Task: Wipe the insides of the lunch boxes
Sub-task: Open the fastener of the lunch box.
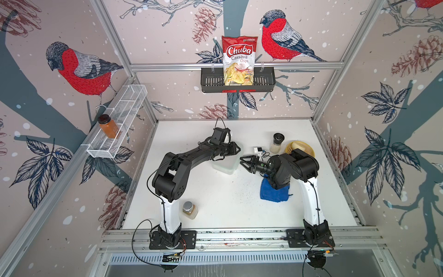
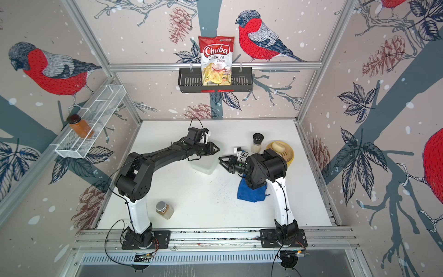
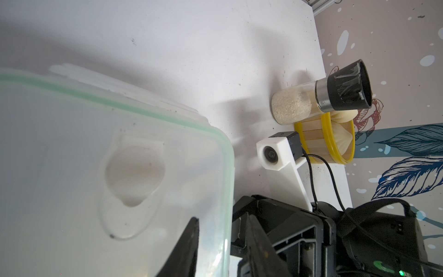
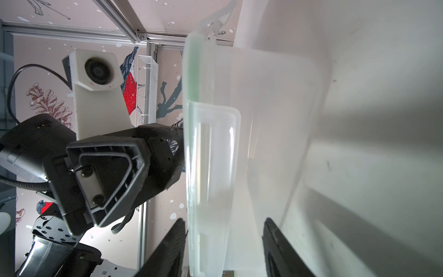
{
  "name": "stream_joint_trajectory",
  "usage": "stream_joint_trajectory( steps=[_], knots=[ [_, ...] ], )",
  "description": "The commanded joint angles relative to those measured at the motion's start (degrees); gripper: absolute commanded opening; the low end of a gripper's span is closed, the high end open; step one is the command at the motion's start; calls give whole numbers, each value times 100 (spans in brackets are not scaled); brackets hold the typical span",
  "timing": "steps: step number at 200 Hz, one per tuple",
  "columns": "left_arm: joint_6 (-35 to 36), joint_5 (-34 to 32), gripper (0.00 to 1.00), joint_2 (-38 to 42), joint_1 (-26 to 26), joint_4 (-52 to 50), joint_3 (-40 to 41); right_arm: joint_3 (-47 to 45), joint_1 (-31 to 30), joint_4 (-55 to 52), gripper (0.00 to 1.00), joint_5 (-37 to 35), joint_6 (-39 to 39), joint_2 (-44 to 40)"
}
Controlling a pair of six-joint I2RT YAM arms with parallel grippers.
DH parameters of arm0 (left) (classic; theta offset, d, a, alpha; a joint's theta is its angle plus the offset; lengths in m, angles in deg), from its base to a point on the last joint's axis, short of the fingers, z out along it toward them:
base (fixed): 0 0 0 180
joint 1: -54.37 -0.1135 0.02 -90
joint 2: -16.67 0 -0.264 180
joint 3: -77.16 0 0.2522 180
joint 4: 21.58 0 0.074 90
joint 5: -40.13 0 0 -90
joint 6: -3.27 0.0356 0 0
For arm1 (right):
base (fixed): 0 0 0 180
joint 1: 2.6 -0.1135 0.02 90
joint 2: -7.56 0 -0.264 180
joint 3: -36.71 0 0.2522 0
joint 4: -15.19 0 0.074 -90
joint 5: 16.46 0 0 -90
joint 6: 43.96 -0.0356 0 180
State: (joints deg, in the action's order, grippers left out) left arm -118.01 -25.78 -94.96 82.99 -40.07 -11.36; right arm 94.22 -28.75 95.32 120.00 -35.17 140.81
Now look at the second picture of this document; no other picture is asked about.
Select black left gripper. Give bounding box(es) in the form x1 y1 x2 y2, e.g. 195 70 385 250
194 144 220 158

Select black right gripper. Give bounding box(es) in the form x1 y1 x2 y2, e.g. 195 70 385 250
218 157 250 178

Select translucent plastic lunch box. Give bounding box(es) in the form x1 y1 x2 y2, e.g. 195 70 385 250
189 140 224 175

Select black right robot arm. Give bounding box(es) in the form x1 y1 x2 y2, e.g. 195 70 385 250
219 149 299 245

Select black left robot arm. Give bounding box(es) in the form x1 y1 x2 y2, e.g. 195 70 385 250
115 139 220 235

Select blue microfibre cloth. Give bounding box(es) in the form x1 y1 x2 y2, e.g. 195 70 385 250
237 178 268 203

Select salt grinder black top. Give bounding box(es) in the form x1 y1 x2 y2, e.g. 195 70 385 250
251 133 264 154

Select yellow bowl with dumplings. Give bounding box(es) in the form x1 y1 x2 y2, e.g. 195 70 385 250
266 141 294 166

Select small jar silver lid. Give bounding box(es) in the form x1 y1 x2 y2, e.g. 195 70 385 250
156 201 174 220

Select red cassava chips bag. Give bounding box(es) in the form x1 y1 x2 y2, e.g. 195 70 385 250
198 36 234 86

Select orange sauce bottle black cap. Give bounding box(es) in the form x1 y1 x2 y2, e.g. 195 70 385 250
68 114 94 139

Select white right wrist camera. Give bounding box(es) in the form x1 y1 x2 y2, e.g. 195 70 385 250
234 147 246 158

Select black wire wall basket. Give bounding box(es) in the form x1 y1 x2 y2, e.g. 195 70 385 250
178 67 253 93

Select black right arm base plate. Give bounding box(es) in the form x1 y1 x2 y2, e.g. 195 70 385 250
257 229 308 249

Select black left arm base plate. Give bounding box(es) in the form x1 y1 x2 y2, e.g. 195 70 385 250
122 229 171 250

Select clear acrylic wall shelf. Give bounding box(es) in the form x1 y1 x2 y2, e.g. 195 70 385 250
55 84 126 158

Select aluminium horizontal frame bar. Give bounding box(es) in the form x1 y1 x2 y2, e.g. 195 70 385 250
108 61 323 72

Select aluminium front rail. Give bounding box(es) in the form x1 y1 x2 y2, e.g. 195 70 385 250
71 226 360 252

